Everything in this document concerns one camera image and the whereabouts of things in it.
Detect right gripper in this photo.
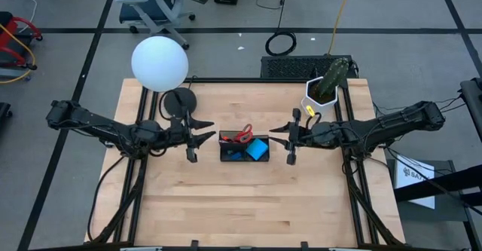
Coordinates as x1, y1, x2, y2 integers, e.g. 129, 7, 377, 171
268, 107, 316, 166

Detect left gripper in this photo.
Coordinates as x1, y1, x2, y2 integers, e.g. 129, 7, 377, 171
169, 109, 218, 164

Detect cyan sticky note pad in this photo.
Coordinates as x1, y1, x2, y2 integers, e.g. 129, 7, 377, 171
245, 138, 270, 161

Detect red handled scissors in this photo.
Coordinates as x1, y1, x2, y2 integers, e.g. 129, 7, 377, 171
221, 123, 254, 144

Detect black mesh desk organizer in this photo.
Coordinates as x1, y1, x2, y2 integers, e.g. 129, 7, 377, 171
218, 130, 270, 163

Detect blue office chair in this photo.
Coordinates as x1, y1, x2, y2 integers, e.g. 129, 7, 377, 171
114, 0, 197, 51

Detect black perforated case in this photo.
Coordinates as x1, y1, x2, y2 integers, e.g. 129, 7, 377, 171
260, 54, 358, 79

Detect black round stand base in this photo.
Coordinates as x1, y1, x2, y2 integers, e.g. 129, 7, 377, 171
130, 35, 198, 119

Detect cactus in white pot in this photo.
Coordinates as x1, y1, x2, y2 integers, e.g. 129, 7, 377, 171
300, 57, 351, 117

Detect white printed paper sheet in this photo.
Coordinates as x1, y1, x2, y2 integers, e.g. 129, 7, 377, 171
393, 155, 438, 210

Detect red cart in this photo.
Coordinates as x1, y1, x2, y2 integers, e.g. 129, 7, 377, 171
0, 11, 43, 71

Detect black cable with yellow tag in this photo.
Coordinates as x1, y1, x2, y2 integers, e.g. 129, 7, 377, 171
304, 106, 324, 131

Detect coiled black floor cable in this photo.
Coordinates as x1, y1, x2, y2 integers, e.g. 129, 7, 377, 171
264, 30, 297, 57

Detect yellow floor cable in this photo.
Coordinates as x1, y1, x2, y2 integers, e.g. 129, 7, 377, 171
326, 0, 355, 56

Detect yellow hose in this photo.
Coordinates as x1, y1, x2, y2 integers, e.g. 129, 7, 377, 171
0, 23, 37, 84

